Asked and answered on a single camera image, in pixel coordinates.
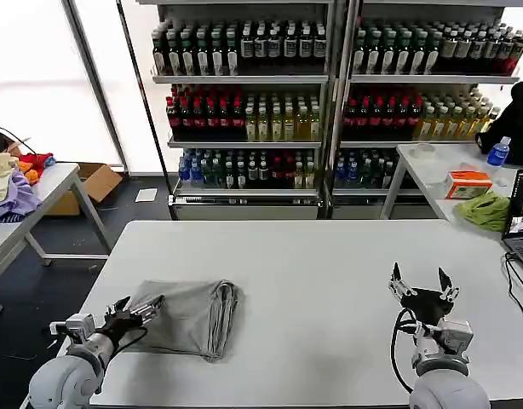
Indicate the thin black pole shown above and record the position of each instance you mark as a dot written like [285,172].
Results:
[144,111]

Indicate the white paper sheet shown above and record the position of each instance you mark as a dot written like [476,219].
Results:
[145,195]

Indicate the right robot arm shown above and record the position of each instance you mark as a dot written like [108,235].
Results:
[444,366]

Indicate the grey printed t-shirt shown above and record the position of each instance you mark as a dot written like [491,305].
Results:
[189,319]

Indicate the grey window frame post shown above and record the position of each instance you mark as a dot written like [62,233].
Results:
[95,85]

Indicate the red cloth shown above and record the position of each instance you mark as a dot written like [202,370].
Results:
[36,159]

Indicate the white desk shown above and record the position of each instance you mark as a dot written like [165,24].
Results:
[432,179]

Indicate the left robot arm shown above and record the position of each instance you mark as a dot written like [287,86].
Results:
[65,375]

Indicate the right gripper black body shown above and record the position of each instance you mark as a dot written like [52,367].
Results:
[427,304]

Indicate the blue capped water bottle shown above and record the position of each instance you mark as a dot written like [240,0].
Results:
[498,152]

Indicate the black laptop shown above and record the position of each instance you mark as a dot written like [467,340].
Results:
[521,221]

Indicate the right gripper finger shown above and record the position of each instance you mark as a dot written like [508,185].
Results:
[400,286]
[448,286]

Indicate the shelf rack with drink bottles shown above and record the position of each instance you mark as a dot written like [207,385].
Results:
[244,106]
[423,106]

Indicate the purple cloth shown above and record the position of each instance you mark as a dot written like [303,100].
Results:
[18,196]

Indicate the black bag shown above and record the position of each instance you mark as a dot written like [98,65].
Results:
[517,123]

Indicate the orange cloth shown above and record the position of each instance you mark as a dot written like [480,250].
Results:
[33,175]

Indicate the brown cardboard box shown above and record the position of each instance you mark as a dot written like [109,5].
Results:
[91,183]

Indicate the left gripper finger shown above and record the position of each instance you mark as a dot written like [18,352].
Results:
[148,312]
[116,307]

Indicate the orange tissue box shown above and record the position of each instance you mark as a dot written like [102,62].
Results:
[468,185]

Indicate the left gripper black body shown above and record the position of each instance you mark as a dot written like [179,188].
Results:
[118,326]

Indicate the white side table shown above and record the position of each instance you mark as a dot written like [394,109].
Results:
[53,191]

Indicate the green cloth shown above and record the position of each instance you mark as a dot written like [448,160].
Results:
[485,211]

